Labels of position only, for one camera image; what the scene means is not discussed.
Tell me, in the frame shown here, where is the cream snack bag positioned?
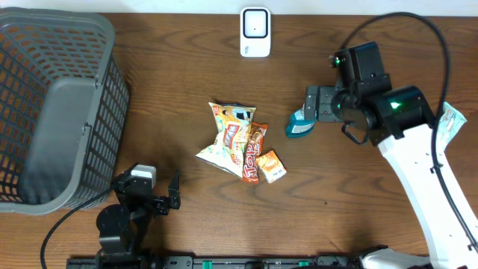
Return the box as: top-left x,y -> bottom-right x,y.
196,102 -> 256,177

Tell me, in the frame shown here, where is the blue mouthwash bottle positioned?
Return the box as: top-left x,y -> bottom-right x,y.
285,108 -> 315,138

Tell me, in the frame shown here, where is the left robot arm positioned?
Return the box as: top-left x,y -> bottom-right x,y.
95,170 -> 181,269

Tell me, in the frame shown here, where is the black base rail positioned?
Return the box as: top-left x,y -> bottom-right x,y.
65,255 -> 363,269

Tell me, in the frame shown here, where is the green white paper label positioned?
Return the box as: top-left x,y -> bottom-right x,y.
437,102 -> 467,150

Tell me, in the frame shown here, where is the white barcode scanner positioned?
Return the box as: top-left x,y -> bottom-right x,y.
240,7 -> 272,58

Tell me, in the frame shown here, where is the grey plastic shopping basket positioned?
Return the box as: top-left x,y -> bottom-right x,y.
1,7 -> 130,215

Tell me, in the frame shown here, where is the orange chocolate bar wrapper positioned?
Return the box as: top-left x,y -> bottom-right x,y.
242,122 -> 269,184

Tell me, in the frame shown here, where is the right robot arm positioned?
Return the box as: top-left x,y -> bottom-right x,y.
303,42 -> 477,268

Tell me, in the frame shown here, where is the small orange snack packet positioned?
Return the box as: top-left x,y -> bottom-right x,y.
256,150 -> 287,184

